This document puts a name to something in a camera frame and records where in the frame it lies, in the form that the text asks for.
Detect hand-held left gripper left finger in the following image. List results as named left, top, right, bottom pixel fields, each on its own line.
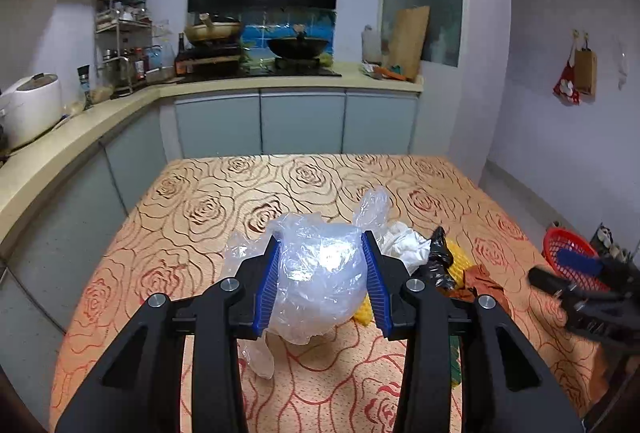
left=54, top=234, right=284, bottom=433

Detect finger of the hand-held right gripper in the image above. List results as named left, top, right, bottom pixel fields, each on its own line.
left=556, top=248, right=628, bottom=286
left=528, top=265, right=603, bottom=311

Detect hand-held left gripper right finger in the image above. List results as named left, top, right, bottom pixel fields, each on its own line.
left=362, top=230, right=584, bottom=433

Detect red plastic basket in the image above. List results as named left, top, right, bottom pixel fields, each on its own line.
left=543, top=226, right=612, bottom=295

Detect white tissue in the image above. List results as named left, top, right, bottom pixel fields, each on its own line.
left=381, top=220, right=432, bottom=275

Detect clear plastic bag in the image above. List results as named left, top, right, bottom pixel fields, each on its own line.
left=222, top=186, right=392, bottom=380

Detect brown plastic bag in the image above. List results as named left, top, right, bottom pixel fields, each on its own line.
left=452, top=263, right=512, bottom=315

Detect black plastic bag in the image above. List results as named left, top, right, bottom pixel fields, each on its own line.
left=414, top=226, right=457, bottom=295

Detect green yellow packet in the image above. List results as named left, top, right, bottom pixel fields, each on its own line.
left=447, top=334, right=462, bottom=388

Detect black shoe rack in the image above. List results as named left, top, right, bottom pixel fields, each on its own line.
left=590, top=222, right=632, bottom=265

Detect rose-print tablecloth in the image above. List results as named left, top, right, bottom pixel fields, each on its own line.
left=50, top=154, right=609, bottom=433

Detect grey lower kitchen cabinets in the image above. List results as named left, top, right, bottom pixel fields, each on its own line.
left=0, top=88, right=421, bottom=414

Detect red hanging cloth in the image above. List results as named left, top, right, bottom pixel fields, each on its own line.
left=552, top=59, right=582, bottom=106

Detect brown paper bag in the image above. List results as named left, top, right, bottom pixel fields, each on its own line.
left=573, top=47, right=598, bottom=96

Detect white intercom phone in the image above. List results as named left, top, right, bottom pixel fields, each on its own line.
left=613, top=37, right=630, bottom=90

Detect orange and green cloths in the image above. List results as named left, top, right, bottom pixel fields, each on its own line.
left=362, top=61, right=407, bottom=82

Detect black gas stove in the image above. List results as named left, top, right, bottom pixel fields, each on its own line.
left=240, top=59, right=343, bottom=78

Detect black induction cooker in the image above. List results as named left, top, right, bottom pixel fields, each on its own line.
left=175, top=44, right=242, bottom=76

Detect white plastic jug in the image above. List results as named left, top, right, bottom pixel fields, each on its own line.
left=360, top=25, right=385, bottom=64

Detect wooden cutting board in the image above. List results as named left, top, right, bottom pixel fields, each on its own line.
left=387, top=5, right=431, bottom=82

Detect black wok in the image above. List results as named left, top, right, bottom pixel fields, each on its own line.
left=266, top=29, right=331, bottom=60

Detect beige kitchen countertop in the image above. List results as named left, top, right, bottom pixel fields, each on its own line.
left=0, top=60, right=424, bottom=260

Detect dark sauce bottle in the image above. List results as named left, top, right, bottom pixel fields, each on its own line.
left=174, top=32, right=187, bottom=75

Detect beige frying pan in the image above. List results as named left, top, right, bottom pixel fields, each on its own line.
left=183, top=14, right=246, bottom=45

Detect metal spice rack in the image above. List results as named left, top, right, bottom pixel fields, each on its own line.
left=94, top=0, right=164, bottom=94

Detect white rice cooker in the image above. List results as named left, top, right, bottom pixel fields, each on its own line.
left=0, top=72, right=64, bottom=150

